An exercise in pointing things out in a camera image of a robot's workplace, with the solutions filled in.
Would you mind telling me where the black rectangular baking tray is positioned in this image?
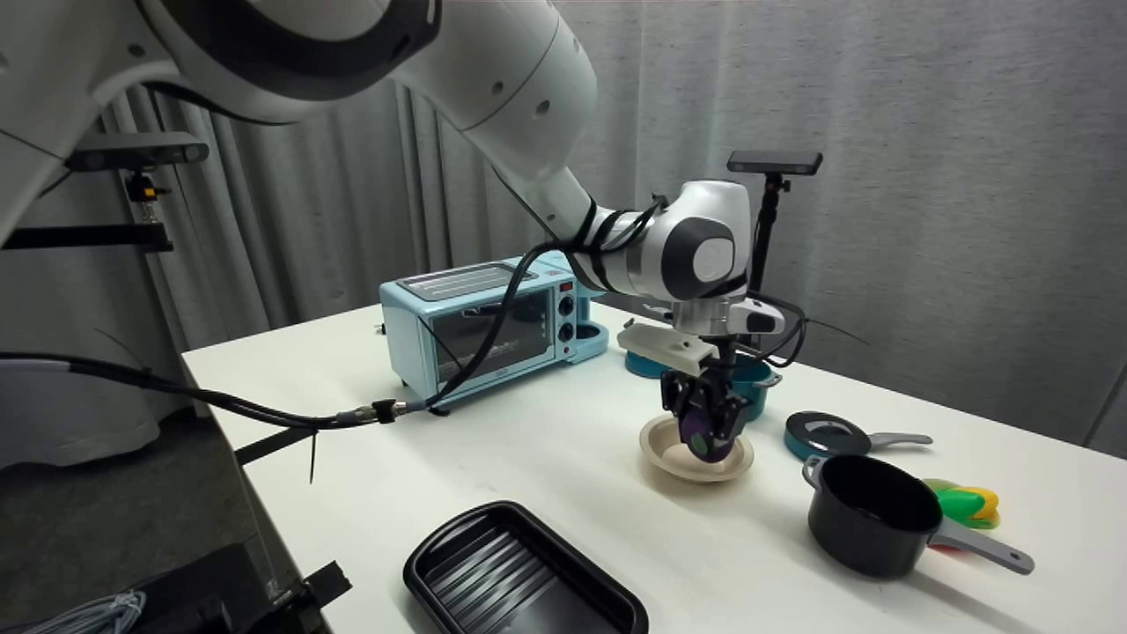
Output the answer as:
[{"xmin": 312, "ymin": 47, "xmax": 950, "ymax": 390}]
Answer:
[{"xmin": 401, "ymin": 499, "xmax": 648, "ymax": 634}]

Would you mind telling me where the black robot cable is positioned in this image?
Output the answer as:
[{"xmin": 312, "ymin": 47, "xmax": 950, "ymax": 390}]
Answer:
[{"xmin": 0, "ymin": 196, "xmax": 663, "ymax": 438}]

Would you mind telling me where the green and yellow plushie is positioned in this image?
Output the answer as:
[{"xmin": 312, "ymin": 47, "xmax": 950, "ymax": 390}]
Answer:
[{"xmin": 929, "ymin": 478, "xmax": 999, "ymax": 527}]

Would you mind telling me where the black camera on stand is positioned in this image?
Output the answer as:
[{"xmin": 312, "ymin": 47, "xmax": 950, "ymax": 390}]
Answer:
[
  {"xmin": 724, "ymin": 153, "xmax": 824, "ymax": 293},
  {"xmin": 5, "ymin": 129, "xmax": 210, "ymax": 255}
]

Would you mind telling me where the purple plushie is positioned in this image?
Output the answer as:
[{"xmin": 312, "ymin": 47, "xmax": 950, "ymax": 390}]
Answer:
[{"xmin": 678, "ymin": 389, "xmax": 729, "ymax": 462}]

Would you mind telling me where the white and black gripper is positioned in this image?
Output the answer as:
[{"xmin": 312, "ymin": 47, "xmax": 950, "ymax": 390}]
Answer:
[{"xmin": 617, "ymin": 297, "xmax": 789, "ymax": 456}]

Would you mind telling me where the black camera on left stand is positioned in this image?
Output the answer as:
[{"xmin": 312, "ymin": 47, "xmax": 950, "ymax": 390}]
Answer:
[{"xmin": 5, "ymin": 129, "xmax": 210, "ymax": 255}]

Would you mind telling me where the white bowl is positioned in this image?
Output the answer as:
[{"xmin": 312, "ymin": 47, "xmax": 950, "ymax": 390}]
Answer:
[{"xmin": 637, "ymin": 415, "xmax": 754, "ymax": 486}]

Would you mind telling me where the light blue toaster oven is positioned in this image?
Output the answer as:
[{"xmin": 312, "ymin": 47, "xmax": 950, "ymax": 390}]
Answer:
[{"xmin": 378, "ymin": 252, "xmax": 609, "ymax": 408}]

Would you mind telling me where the black saucepan with handle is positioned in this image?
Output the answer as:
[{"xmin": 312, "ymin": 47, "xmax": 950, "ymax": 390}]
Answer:
[{"xmin": 803, "ymin": 456, "xmax": 1037, "ymax": 580}]

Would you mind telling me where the teal pot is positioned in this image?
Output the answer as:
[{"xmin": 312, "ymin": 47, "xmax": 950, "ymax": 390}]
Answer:
[{"xmin": 624, "ymin": 351, "xmax": 778, "ymax": 423}]

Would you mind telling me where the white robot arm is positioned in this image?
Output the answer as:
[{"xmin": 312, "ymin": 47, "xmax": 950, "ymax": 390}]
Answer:
[{"xmin": 0, "ymin": 0, "xmax": 781, "ymax": 462}]

